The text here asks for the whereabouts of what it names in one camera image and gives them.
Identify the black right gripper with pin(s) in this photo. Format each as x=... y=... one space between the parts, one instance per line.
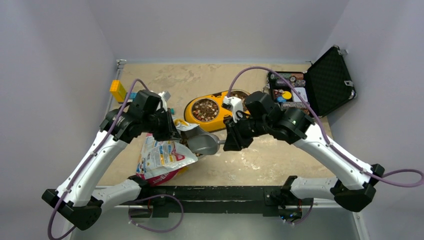
x=235 y=140

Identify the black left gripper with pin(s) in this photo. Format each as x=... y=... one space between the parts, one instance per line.
x=170 y=131

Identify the white yellow pet food bag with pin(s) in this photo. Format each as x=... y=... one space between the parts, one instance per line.
x=160 y=161

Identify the metal food scoop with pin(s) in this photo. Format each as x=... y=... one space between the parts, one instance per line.
x=203 y=142

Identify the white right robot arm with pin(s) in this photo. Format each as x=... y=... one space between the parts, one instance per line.
x=352 y=185

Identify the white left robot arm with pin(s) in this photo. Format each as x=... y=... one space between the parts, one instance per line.
x=77 y=199

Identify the yellow double pet bowl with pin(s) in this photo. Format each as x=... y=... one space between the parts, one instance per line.
x=207 y=112

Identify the blue toy brick base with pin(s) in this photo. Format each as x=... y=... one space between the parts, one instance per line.
x=132 y=96

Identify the yellow toy brick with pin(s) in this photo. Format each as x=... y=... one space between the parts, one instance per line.
x=118 y=91

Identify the yellow dealer chip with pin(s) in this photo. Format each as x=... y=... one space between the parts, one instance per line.
x=286 y=95

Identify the white card box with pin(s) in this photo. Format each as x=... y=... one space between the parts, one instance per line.
x=299 y=91

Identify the black poker chip case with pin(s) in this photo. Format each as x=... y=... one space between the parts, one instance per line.
x=327 y=82

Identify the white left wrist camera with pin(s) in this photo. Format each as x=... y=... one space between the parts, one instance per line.
x=165 y=96

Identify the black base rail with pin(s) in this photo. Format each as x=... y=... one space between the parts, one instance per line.
x=268 y=201

